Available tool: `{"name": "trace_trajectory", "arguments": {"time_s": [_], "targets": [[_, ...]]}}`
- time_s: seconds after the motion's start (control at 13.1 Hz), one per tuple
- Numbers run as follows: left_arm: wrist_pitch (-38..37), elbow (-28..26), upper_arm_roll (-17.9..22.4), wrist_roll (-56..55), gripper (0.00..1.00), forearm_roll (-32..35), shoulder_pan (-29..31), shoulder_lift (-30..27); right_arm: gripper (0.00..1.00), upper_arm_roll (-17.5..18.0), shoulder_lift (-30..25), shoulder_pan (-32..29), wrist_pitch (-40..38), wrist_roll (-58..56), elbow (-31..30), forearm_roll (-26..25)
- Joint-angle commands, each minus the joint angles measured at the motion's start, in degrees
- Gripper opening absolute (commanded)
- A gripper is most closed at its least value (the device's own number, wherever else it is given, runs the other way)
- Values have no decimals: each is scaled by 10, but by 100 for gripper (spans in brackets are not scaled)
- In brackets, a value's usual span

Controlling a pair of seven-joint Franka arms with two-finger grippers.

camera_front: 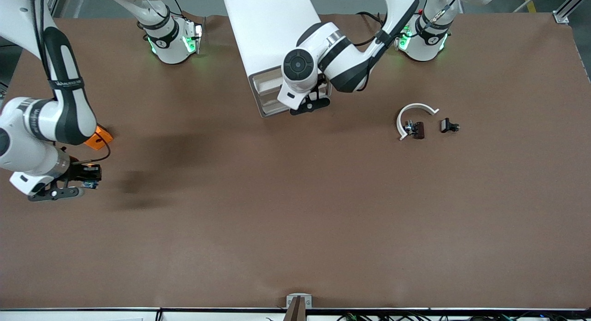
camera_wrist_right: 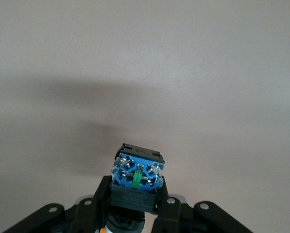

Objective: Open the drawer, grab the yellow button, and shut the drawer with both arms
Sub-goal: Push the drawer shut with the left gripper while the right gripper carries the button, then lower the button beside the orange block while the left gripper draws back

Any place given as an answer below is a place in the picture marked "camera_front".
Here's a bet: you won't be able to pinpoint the white drawer cabinet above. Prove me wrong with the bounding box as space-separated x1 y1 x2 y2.
223 0 335 118

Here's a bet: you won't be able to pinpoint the brown contact block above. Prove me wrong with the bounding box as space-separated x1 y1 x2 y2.
404 120 426 140

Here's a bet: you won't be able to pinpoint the black base cable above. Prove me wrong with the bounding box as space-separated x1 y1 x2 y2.
356 11 393 37

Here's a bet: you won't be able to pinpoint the white curved plastic piece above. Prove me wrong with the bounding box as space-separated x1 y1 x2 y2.
397 103 440 141

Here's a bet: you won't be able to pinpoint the brown table mat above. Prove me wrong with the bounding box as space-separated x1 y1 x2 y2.
0 12 591 310

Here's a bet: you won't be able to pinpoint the tangled black cables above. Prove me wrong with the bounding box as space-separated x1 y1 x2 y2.
337 312 591 321

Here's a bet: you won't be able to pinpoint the orange and black button box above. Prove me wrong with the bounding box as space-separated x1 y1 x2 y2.
84 124 114 151

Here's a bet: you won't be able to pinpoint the grey metal bracket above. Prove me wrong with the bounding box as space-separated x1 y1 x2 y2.
286 293 313 309

